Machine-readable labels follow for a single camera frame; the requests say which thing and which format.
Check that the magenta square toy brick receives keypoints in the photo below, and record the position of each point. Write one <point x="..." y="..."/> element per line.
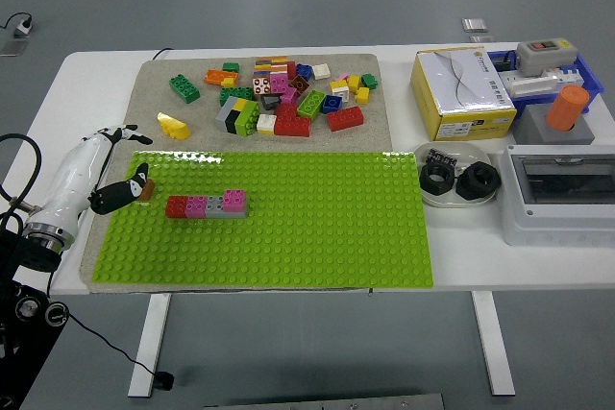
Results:
<point x="279" y="83"/>
<point x="234" y="200"/>

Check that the dark grey toy brick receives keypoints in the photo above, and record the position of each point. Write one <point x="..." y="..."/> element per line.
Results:
<point x="270" y="102"/>

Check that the black large hex nut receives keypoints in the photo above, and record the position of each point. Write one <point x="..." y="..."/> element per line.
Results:
<point x="427" y="182"/>
<point x="487" y="182"/>

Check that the pink square toy brick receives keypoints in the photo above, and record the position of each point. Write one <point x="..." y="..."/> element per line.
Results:
<point x="197" y="207"/>

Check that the yellow curved toy brick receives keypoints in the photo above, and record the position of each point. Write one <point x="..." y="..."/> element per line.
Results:
<point x="173" y="127"/>

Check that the dark green long toy brick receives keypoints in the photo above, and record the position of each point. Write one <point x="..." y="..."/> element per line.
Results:
<point x="236" y="93"/>

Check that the pink flat toy piece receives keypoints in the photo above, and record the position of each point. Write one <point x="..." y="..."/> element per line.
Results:
<point x="342" y="77"/>

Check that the white table leg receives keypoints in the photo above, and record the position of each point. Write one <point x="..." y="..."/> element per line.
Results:
<point x="151" y="343"/>
<point x="495" y="343"/>

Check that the red long toy brick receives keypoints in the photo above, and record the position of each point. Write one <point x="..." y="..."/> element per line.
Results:
<point x="345" y="118"/>

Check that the floor socket with plug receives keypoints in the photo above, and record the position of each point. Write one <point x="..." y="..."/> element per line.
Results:
<point x="23" y="26"/>

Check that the orange cylinder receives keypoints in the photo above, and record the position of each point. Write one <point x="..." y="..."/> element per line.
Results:
<point x="567" y="107"/>

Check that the grey switch box red button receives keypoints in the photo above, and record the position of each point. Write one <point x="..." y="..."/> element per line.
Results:
<point x="545" y="55"/>

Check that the grey block base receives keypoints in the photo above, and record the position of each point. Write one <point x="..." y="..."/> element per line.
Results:
<point x="531" y="127"/>

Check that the brown toy brick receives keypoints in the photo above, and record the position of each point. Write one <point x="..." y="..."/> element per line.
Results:
<point x="300" y="84"/>

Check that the white oval dish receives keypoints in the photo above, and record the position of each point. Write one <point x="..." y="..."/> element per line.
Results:
<point x="456" y="148"/>

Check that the red square toy brick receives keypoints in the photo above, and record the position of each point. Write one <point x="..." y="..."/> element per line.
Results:
<point x="176" y="207"/>

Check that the yellow and white cardboard box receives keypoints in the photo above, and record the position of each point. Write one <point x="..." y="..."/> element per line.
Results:
<point x="456" y="88"/>

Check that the white and yellow toy brick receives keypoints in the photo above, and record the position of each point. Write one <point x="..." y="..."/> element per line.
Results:
<point x="266" y="123"/>
<point x="341" y="90"/>

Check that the orange toy brick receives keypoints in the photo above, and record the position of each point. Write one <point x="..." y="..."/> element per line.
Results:
<point x="216" y="76"/>

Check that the lime green long toy brick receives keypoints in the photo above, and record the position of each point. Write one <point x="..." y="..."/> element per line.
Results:
<point x="312" y="104"/>

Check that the white brick with brown dots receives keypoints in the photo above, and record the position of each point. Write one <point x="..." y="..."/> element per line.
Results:
<point x="262" y="85"/>

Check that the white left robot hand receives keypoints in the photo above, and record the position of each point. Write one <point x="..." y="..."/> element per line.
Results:
<point x="72" y="179"/>

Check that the white electrical enclosure box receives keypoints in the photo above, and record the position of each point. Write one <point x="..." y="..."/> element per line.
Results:
<point x="557" y="218"/>

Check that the white terminal block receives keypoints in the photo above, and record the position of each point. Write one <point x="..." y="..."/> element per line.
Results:
<point x="533" y="83"/>

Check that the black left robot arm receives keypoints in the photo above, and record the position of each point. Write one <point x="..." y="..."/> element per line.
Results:
<point x="24" y="285"/>

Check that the small green toy brick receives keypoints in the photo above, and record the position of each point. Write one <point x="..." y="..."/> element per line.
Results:
<point x="369" y="80"/>
<point x="231" y="66"/>

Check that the blue plastic bin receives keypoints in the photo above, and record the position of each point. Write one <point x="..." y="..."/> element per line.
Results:
<point x="588" y="76"/>

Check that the pink small toy brick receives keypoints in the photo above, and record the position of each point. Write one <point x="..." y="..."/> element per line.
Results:
<point x="289" y="95"/>

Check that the grey long toy brick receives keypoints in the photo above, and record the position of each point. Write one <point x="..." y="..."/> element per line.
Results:
<point x="214" y="207"/>

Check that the striped multicolour brick stack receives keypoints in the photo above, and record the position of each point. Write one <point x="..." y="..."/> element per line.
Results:
<point x="271" y="64"/>

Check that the red stepped toy brick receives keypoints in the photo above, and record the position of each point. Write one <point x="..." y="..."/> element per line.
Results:
<point x="292" y="124"/>

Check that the black dotted small part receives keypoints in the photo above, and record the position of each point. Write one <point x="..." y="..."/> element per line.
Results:
<point x="439" y="156"/>

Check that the green studded baseplate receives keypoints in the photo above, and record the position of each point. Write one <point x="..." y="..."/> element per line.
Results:
<point x="288" y="237"/>

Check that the black small device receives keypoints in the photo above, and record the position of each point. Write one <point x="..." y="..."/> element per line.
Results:
<point x="505" y="63"/>

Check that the grey-brown mat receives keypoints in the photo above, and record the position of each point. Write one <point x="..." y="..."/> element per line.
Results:
<point x="144" y="107"/>

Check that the black and yellow toy brick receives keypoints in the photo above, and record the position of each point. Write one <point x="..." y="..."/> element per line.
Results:
<point x="234" y="117"/>

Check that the blue toy brick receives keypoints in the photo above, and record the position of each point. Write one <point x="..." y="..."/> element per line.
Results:
<point x="331" y="103"/>
<point x="304" y="70"/>

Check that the small yellow toy brick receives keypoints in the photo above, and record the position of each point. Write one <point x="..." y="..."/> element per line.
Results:
<point x="229" y="82"/>
<point x="362" y="95"/>
<point x="354" y="83"/>

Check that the metal floor plate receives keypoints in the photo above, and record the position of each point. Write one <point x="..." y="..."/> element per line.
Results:
<point x="474" y="25"/>
<point x="482" y="39"/>
<point x="13" y="46"/>

